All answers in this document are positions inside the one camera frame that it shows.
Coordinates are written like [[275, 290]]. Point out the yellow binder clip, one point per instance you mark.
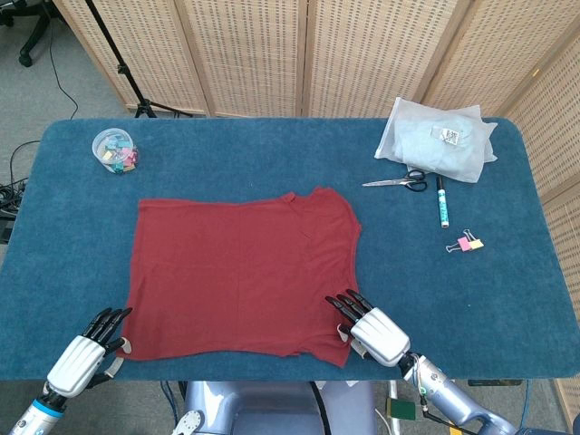
[[476, 245]]

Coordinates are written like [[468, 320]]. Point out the black office chair base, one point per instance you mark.
[[34, 41]]

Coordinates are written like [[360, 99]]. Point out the white marker with black cap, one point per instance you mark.
[[441, 204]]

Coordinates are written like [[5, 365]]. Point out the black tripod stand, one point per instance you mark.
[[121, 70]]

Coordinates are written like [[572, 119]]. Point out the clear jar of binder clips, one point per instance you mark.
[[113, 145]]

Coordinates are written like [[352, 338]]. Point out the white pipe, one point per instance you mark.
[[393, 389]]

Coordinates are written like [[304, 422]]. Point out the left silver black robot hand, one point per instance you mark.
[[74, 362]]

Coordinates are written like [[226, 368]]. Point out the green block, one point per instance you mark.
[[401, 409]]

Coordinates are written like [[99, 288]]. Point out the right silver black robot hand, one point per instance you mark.
[[380, 337]]

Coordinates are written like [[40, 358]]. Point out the white plastic bag package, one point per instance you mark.
[[435, 145]]

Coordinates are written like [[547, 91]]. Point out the white metal bracket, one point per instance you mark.
[[190, 423]]

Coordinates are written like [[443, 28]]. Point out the red T-shirt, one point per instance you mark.
[[235, 272]]

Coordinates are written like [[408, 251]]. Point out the pink binder clip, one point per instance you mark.
[[464, 244]]

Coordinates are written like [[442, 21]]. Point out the blue carpet table cover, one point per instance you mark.
[[272, 154]]

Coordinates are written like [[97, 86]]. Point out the blue-grey robot torso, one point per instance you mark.
[[272, 408]]

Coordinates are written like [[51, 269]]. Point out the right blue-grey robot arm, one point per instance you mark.
[[453, 394]]

